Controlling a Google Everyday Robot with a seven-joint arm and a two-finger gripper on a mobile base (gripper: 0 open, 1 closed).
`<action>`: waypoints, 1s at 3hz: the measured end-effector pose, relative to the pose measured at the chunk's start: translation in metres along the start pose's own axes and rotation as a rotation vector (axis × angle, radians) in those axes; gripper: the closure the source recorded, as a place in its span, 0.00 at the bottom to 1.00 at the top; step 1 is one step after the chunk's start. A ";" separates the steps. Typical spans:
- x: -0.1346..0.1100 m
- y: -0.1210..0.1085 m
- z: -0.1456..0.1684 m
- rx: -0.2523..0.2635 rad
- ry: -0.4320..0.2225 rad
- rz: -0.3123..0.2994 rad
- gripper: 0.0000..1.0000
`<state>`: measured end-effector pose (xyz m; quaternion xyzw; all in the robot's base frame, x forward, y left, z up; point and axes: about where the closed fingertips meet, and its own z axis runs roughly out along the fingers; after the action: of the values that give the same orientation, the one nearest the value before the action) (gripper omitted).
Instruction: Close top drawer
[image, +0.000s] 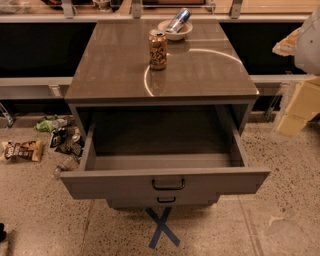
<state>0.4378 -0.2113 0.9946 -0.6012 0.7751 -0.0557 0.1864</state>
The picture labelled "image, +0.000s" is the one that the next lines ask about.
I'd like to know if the grey top drawer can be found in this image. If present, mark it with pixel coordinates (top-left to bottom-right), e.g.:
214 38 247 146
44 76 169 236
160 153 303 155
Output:
61 116 270 208

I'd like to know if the grey drawer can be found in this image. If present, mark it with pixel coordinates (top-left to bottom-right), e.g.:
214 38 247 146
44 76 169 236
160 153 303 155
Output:
61 116 270 208
107 196 219 209

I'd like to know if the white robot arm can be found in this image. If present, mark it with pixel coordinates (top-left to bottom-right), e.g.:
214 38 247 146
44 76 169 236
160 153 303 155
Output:
272 6 320 75

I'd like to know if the grey drawer cabinet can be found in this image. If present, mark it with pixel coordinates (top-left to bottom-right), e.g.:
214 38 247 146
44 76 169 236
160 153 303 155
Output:
64 18 260 210

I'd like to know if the grey lower drawer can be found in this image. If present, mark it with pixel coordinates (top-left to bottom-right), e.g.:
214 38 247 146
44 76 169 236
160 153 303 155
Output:
107 196 219 209

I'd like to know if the white ceramic bowl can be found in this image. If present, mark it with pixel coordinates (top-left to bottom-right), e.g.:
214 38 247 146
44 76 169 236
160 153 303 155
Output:
158 20 193 41

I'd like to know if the blue silver can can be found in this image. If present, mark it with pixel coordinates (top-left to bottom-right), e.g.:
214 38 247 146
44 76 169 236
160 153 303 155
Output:
166 8 191 33

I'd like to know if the orange soda can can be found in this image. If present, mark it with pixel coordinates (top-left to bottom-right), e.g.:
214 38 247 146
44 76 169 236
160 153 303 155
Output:
149 29 167 70

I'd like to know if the blue tape cross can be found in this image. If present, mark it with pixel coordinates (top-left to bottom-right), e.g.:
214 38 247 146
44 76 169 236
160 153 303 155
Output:
146 207 180 249

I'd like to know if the dark patterned snack bag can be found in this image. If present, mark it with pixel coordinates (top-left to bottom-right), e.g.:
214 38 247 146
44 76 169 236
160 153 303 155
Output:
56 127 84 157

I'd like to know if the black snack bag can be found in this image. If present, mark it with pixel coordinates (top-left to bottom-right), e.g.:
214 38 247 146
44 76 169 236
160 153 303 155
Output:
50 129 67 148

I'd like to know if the clear plastic bottle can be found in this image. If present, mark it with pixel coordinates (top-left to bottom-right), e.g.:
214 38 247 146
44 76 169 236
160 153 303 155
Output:
53 155 79 179

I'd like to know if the green snack bag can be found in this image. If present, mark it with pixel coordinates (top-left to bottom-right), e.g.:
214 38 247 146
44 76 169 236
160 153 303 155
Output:
35 115 57 132

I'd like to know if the brown snack bag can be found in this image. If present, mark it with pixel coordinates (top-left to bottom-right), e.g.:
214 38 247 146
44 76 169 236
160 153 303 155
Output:
1 140 43 162

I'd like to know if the black top drawer handle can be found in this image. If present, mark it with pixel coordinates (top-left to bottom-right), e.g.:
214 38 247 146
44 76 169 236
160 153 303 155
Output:
152 179 185 191

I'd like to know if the black drawer handle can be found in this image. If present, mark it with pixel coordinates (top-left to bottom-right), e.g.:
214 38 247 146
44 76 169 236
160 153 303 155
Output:
157 197 176 204
152 179 185 191

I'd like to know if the black lower drawer handle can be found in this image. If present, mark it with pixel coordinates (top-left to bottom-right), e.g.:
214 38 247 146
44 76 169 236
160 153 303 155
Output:
157 197 176 204

